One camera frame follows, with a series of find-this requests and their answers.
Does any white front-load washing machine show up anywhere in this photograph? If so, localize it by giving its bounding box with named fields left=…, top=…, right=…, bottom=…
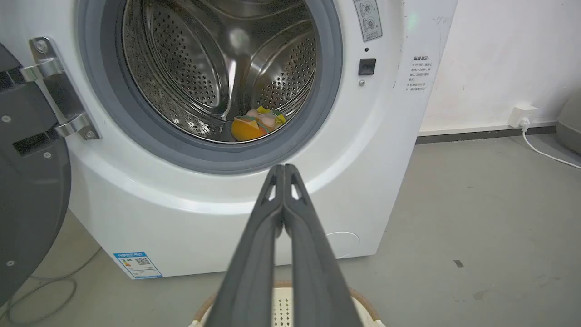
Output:
left=0, top=0, right=459, bottom=280

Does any white power cable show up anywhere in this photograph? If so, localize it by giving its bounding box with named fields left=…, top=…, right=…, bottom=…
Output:
left=521, top=119, right=581, bottom=170

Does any grey floor cable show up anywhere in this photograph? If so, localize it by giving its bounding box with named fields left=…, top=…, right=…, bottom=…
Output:
left=0, top=247, right=102, bottom=326

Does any colourful cloth in drum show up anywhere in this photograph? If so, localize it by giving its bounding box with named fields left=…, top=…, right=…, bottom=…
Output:
left=231, top=106, right=287, bottom=142

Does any white wall power socket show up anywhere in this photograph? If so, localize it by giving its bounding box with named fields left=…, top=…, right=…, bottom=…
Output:
left=508, top=104, right=539, bottom=129

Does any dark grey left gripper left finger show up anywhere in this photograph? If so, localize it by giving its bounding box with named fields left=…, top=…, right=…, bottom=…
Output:
left=204, top=164, right=285, bottom=327

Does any dark grey washing machine door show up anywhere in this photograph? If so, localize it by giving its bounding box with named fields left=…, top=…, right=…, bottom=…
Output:
left=0, top=42, right=72, bottom=306

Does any white laundry basket brown rim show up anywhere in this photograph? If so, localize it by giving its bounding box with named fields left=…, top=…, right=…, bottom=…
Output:
left=188, top=280, right=386, bottom=327

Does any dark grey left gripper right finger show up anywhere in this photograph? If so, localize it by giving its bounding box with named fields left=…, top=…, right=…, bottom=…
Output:
left=283, top=164, right=364, bottom=327

